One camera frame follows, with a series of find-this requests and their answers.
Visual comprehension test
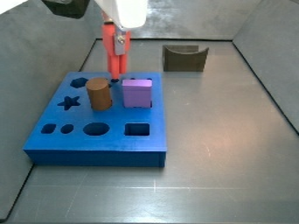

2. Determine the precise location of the white second gripper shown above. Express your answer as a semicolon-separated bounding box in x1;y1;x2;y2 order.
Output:
95;0;149;55

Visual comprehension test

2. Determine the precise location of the red three prong object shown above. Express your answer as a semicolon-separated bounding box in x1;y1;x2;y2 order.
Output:
102;12;131;82

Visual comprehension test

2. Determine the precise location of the black fixture bracket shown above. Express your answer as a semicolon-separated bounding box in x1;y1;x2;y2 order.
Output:
163;45;210;72

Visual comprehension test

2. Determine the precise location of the purple rectangular block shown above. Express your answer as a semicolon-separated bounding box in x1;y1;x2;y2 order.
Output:
122;80;153;108

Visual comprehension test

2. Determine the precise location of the brown cylinder peg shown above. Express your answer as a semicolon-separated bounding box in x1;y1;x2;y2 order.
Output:
86;77;113;111

